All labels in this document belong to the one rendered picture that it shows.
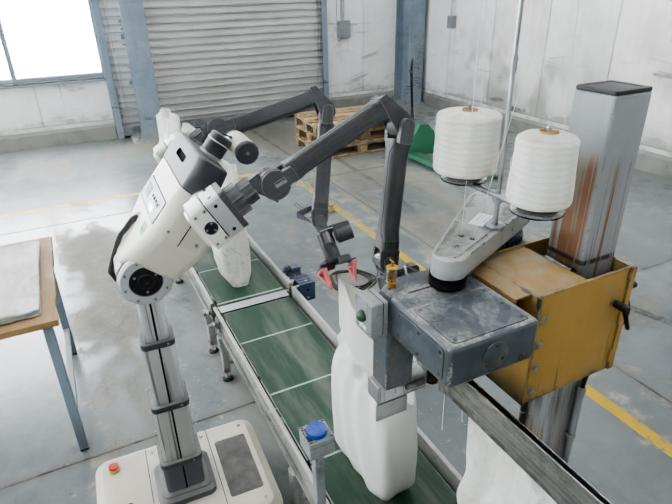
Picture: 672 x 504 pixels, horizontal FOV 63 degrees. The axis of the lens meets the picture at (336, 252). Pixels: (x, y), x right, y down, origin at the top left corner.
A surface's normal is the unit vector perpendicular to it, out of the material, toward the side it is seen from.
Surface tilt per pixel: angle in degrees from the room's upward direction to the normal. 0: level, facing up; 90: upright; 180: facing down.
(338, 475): 0
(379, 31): 90
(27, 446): 0
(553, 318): 90
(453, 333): 0
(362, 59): 90
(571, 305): 90
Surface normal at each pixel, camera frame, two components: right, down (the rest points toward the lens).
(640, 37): -0.90, 0.22
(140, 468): -0.02, -0.90
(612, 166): 0.45, 0.39
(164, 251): 0.02, 0.78
